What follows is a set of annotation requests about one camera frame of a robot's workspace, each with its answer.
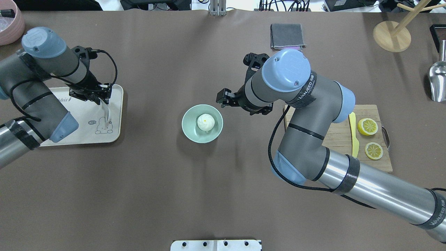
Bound yellow plastic knife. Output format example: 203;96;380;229
348;112;360;158

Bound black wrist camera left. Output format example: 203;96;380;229
71;46;98;69

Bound pink bowl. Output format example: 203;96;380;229
0;0;25;46

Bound lemon slice lower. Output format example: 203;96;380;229
357;118;378;136

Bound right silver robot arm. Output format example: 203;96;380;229
216;48;446;243

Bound lemon slice upper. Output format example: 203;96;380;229
364;142;384;160

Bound white steamed bun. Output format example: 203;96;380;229
197;113;215;132

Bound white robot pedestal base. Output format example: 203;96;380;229
170;239;263;251

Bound white ceramic spoon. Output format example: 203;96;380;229
99;99;112;124

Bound aluminium frame post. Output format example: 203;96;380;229
209;0;227;16

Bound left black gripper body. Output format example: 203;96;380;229
69;71;100;102

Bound beige serving tray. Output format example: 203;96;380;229
41;84;124;146

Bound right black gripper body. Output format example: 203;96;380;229
233;92;273;115

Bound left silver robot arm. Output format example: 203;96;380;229
0;27;113;167

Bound mint green bowl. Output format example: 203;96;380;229
182;104;223;144

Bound grey folded cloth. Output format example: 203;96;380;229
270;23;307;50

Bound wooden mug tree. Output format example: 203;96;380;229
373;0;446;53

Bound metal scoop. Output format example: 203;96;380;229
429;40;446;102

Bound lemon slice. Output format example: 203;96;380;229
364;142;384;160
357;118;378;136

